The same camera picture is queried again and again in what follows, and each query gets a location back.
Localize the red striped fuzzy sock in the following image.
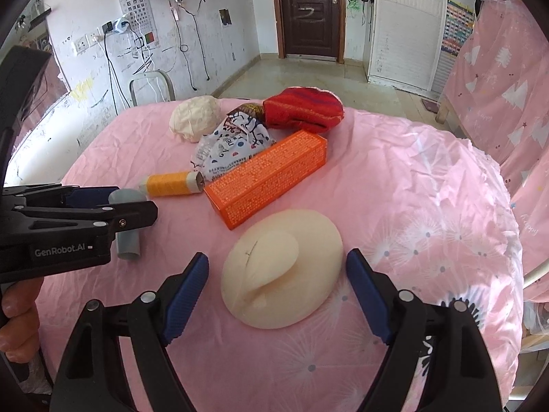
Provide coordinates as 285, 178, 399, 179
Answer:
262, 87, 344, 134

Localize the white metal chair frame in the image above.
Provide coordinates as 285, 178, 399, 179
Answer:
128, 70, 176, 107

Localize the person's left hand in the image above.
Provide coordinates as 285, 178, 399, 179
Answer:
0, 278, 44, 364

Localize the cream sock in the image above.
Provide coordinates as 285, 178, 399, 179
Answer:
168, 96, 223, 143

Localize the orange thread spool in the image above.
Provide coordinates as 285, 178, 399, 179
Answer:
138, 171, 205, 198

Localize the orange rectangular box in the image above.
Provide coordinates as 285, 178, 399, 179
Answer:
206, 130, 328, 230

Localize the colourful wall chart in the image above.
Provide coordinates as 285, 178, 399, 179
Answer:
441, 0, 476, 57

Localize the cream round silicone pad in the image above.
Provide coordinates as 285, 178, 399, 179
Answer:
221, 209, 344, 330

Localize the pink bed sheet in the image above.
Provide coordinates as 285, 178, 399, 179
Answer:
37, 108, 523, 411

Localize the brown gold snack packet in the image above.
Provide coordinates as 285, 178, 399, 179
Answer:
232, 102, 265, 123

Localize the white louvered wardrobe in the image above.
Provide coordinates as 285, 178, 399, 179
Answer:
367, 0, 447, 99

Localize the dark brown door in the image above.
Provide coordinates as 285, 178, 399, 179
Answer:
273, 0, 345, 63

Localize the white patterned snack bag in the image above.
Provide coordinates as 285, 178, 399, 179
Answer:
191, 111, 276, 181

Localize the wall mirror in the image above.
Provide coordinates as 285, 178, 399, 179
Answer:
0, 0, 72, 139

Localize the eye chart poster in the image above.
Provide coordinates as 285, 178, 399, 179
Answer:
119, 0, 157, 46

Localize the pink tree pattern curtain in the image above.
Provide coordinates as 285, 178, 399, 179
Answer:
441, 0, 549, 305

